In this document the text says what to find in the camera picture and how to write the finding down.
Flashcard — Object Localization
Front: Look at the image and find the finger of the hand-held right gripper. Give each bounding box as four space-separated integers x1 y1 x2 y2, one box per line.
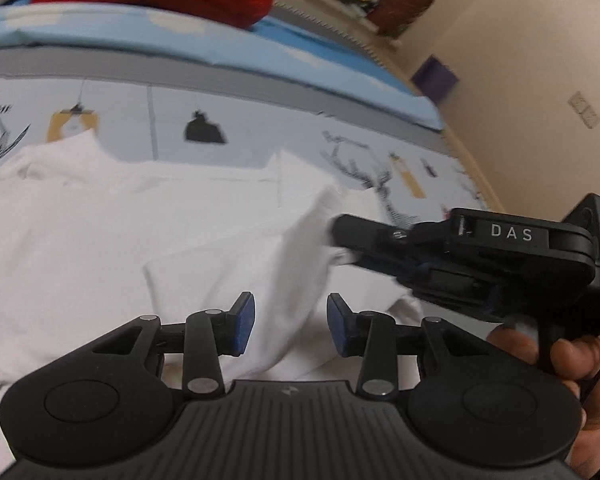
332 214 451 262
347 252 496 321

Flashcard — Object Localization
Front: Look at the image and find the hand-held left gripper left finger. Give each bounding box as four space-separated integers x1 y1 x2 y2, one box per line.
92 292 256 401

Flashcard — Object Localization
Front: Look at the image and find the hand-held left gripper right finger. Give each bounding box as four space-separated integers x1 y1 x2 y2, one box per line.
326 292 487 401

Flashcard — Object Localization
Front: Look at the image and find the white garment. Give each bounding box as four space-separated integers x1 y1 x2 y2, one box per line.
0 127 427 480

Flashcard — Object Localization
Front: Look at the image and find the person's right hand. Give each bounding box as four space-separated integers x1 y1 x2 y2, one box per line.
487 324 600 480

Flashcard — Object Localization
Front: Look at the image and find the purple box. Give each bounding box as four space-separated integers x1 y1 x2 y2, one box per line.
411 56 459 106

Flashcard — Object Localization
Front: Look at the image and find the blue cloud printed blanket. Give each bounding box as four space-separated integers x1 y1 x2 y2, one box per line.
0 2 444 134

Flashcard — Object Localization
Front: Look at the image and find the wall switch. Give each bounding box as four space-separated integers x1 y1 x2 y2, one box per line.
567 91 600 130

